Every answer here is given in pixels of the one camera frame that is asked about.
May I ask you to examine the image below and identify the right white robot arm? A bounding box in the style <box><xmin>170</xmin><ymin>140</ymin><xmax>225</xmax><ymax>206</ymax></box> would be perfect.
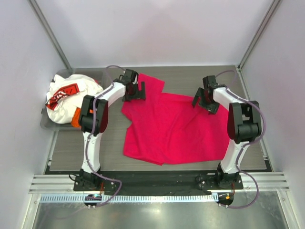
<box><xmin>192</xmin><ymin>75</ymin><xmax>263</xmax><ymax>190</ymax></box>

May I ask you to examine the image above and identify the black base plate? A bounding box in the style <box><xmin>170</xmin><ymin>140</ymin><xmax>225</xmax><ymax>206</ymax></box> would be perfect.
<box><xmin>69</xmin><ymin>170</ymin><xmax>243</xmax><ymax>196</ymax></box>

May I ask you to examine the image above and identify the pink t shirt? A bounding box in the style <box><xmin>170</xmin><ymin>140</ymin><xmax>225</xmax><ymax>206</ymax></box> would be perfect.
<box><xmin>122</xmin><ymin>74</ymin><xmax>229</xmax><ymax>166</ymax></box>

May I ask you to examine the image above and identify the white t shirt red print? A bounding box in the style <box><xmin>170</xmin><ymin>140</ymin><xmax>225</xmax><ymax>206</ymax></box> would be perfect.
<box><xmin>45</xmin><ymin>74</ymin><xmax>103</xmax><ymax>124</ymax></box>

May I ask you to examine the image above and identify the right aluminium frame post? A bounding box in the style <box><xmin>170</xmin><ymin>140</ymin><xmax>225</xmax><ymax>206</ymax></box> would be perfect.
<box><xmin>236</xmin><ymin>0</ymin><xmax>284</xmax><ymax>72</ymax></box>

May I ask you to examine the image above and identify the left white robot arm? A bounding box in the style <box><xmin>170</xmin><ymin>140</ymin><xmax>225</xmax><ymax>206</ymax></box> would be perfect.
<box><xmin>79</xmin><ymin>69</ymin><xmax>146</xmax><ymax>190</ymax></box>

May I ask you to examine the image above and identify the aluminium frame post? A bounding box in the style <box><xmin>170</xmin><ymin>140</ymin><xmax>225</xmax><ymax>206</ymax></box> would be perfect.
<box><xmin>28</xmin><ymin>0</ymin><xmax>72</xmax><ymax>72</ymax></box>
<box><xmin>236</xmin><ymin>0</ymin><xmax>284</xmax><ymax>72</ymax></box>

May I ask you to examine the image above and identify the clear plastic bin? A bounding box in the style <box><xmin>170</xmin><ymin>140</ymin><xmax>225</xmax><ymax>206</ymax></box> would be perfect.
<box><xmin>40</xmin><ymin>68</ymin><xmax>109</xmax><ymax>131</ymax></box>

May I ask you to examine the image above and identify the aluminium front rail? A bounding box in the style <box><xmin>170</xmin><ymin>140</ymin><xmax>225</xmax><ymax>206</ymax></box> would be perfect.
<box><xmin>29</xmin><ymin>172</ymin><xmax>290</xmax><ymax>194</ymax></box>

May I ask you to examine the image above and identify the white slotted cable duct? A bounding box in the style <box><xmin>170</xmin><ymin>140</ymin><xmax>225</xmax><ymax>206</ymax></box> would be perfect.
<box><xmin>40</xmin><ymin>193</ymin><xmax>218</xmax><ymax>203</ymax></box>

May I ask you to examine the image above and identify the left aluminium frame post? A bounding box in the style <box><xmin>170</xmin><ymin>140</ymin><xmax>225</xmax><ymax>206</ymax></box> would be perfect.
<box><xmin>28</xmin><ymin>0</ymin><xmax>72</xmax><ymax>72</ymax></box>

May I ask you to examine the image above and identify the orange t shirt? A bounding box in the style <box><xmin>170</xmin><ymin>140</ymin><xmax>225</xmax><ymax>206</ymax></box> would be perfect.
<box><xmin>71</xmin><ymin>107</ymin><xmax>81</xmax><ymax>128</ymax></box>

